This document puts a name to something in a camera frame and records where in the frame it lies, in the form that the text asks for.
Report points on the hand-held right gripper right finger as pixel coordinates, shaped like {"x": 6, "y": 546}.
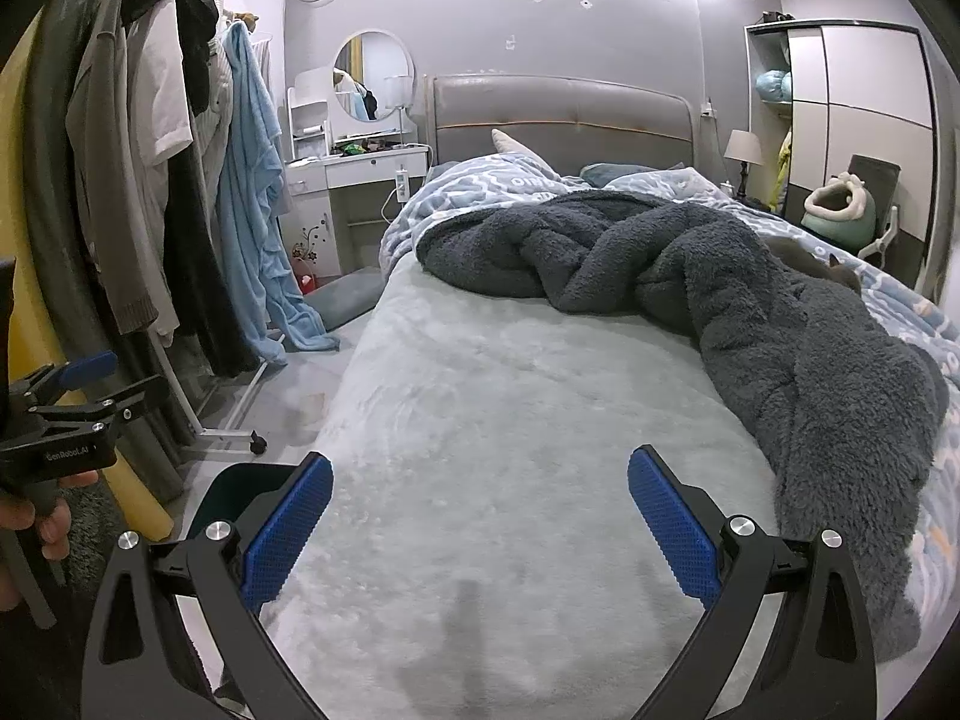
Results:
{"x": 675, "y": 532}

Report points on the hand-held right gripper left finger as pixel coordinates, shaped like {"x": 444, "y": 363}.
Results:
{"x": 289, "y": 525}

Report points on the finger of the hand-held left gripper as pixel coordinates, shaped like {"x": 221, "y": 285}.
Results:
{"x": 90, "y": 369}
{"x": 135, "y": 397}

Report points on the dark teal trash bin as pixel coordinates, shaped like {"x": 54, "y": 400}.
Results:
{"x": 225, "y": 495}

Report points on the person's left hand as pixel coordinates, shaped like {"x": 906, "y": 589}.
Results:
{"x": 56, "y": 532}

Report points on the white clothes rack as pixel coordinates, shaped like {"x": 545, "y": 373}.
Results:
{"x": 232, "y": 406}

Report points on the dark pants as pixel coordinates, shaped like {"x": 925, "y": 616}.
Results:
{"x": 202, "y": 270}

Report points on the grey bed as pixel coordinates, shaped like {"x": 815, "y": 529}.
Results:
{"x": 487, "y": 465}

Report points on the grey knit cardigan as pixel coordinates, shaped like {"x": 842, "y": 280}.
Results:
{"x": 105, "y": 165}

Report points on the small red item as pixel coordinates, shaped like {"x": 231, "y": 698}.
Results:
{"x": 307, "y": 283}

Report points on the grey floor cushion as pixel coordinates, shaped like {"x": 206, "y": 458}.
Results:
{"x": 345, "y": 296}

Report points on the light blue robe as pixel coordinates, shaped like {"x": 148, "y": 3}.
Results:
{"x": 251, "y": 195}

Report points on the dark grey fluffy blanket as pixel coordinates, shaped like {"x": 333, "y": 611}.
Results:
{"x": 712, "y": 292}

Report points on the white t-shirt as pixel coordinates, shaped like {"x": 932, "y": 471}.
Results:
{"x": 161, "y": 90}

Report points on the grey cat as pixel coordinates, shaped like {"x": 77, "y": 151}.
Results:
{"x": 814, "y": 259}

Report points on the white dressing table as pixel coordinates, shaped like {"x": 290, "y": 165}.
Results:
{"x": 352, "y": 172}

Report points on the green packet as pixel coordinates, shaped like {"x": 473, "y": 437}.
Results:
{"x": 356, "y": 148}

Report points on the white power strip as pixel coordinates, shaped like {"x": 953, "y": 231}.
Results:
{"x": 403, "y": 184}

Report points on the green white plush cat bed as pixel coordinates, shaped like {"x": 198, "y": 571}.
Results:
{"x": 836, "y": 206}

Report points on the blue pillow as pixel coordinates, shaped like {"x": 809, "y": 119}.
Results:
{"x": 607, "y": 174}

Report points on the black hoodie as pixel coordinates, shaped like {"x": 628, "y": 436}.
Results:
{"x": 180, "y": 7}

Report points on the blue patterned duvet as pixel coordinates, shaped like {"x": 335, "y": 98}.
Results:
{"x": 465, "y": 191}

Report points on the bedside lamp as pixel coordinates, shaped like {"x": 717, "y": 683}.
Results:
{"x": 742, "y": 146}

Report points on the yellow green garment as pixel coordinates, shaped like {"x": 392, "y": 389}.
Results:
{"x": 784, "y": 154}

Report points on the white table lamp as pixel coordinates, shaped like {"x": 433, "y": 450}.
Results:
{"x": 397, "y": 90}

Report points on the grey chair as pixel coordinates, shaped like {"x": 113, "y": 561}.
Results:
{"x": 874, "y": 172}

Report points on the white pillow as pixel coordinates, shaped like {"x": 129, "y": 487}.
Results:
{"x": 508, "y": 144}

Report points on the white wardrobe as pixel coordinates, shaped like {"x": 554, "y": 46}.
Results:
{"x": 847, "y": 112}

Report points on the blue plush toy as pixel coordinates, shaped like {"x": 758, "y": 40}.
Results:
{"x": 772, "y": 84}

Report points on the round wall mirror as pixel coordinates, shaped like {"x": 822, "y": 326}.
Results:
{"x": 373, "y": 75}

